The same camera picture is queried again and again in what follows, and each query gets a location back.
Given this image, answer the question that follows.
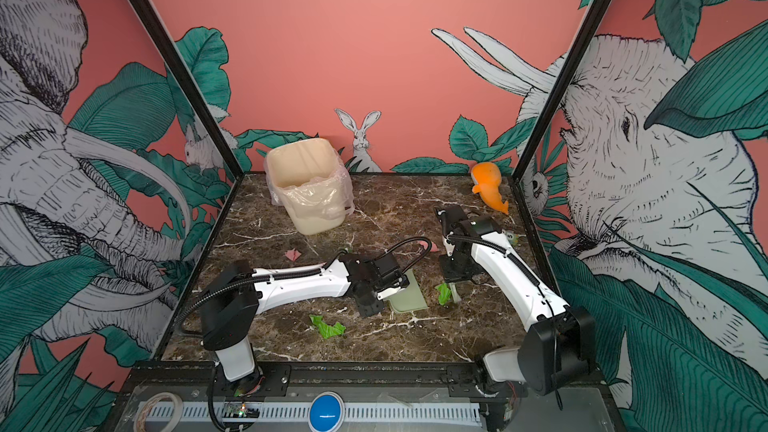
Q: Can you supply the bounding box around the pale green dustpan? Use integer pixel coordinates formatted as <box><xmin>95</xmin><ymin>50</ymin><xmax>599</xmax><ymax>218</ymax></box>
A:
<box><xmin>376</xmin><ymin>271</ymin><xmax>428</xmax><ymax>313</ymax></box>

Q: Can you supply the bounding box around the cream plastic trash bin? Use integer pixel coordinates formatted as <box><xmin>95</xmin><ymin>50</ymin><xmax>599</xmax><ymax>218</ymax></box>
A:
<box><xmin>264</xmin><ymin>138</ymin><xmax>355</xmax><ymax>236</ymax></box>

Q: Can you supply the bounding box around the pale green hand brush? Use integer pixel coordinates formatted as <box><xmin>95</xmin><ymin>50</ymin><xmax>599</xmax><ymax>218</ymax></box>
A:
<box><xmin>449</xmin><ymin>283</ymin><xmax>462</xmax><ymax>304</ymax></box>

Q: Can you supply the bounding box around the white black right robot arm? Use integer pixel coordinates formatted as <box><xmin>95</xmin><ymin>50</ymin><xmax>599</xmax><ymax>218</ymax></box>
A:
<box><xmin>435</xmin><ymin>206</ymin><xmax>596</xmax><ymax>396</ymax></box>

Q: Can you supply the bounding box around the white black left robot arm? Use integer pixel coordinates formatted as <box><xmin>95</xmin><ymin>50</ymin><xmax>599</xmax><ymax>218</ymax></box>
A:
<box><xmin>174</xmin><ymin>250</ymin><xmax>410</xmax><ymax>395</ymax></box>

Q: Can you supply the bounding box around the green paper scrap right upper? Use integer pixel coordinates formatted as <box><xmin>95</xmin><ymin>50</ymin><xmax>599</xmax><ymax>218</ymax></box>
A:
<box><xmin>435</xmin><ymin>283</ymin><xmax>453</xmax><ymax>306</ymax></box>

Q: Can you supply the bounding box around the green paper scrap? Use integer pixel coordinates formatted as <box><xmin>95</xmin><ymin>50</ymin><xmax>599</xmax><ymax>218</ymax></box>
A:
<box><xmin>435</xmin><ymin>283</ymin><xmax>453</xmax><ymax>306</ymax></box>
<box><xmin>310</xmin><ymin>315</ymin><xmax>346</xmax><ymax>339</ymax></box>

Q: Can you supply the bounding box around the small green frog toy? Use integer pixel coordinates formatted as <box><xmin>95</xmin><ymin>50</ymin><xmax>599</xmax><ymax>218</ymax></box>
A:
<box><xmin>505</xmin><ymin>231</ymin><xmax>522</xmax><ymax>247</ymax></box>

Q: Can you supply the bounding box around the green paper scrap front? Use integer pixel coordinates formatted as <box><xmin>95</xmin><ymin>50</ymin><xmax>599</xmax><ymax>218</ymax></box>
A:
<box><xmin>310</xmin><ymin>315</ymin><xmax>346</xmax><ymax>339</ymax></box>

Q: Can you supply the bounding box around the pink paper scrap left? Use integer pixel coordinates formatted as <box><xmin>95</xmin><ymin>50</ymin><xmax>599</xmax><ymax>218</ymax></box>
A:
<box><xmin>285</xmin><ymin>249</ymin><xmax>302</xmax><ymax>262</ymax></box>

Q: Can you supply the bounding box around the orange carrot plush toy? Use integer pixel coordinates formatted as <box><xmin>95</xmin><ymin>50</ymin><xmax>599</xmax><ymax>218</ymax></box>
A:
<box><xmin>470</xmin><ymin>162</ymin><xmax>509</xmax><ymax>215</ymax></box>

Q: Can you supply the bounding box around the blue round button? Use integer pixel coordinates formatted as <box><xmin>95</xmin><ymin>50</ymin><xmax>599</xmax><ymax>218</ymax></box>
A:
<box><xmin>308</xmin><ymin>391</ymin><xmax>346</xmax><ymax>432</ymax></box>

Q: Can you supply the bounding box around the black front mounting rail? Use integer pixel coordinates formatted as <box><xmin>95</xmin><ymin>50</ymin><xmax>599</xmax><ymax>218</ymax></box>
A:
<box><xmin>122</xmin><ymin>361</ymin><xmax>601</xmax><ymax>400</ymax></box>

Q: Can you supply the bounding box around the white slotted cable duct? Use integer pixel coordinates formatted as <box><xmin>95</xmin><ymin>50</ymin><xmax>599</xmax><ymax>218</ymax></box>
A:
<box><xmin>133</xmin><ymin>400</ymin><xmax>482</xmax><ymax>426</ymax></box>

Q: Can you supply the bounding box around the coiled clear cable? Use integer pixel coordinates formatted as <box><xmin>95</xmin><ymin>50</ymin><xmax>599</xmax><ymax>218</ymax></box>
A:
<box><xmin>133</xmin><ymin>391</ymin><xmax>184</xmax><ymax>432</ymax></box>

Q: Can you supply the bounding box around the right black frame post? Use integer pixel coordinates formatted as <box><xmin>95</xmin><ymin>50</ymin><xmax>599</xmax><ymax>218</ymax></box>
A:
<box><xmin>512</xmin><ymin>0</ymin><xmax>612</xmax><ymax>184</ymax></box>

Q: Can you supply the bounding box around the black frame post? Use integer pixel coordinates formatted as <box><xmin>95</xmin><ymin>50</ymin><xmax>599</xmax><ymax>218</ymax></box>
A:
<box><xmin>512</xmin><ymin>0</ymin><xmax>612</xmax><ymax>184</ymax></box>
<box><xmin>98</xmin><ymin>0</ymin><xmax>245</xmax><ymax>180</ymax></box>

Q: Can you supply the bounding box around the left black frame post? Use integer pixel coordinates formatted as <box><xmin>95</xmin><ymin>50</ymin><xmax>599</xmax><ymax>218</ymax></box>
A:
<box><xmin>98</xmin><ymin>0</ymin><xmax>245</xmax><ymax>180</ymax></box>

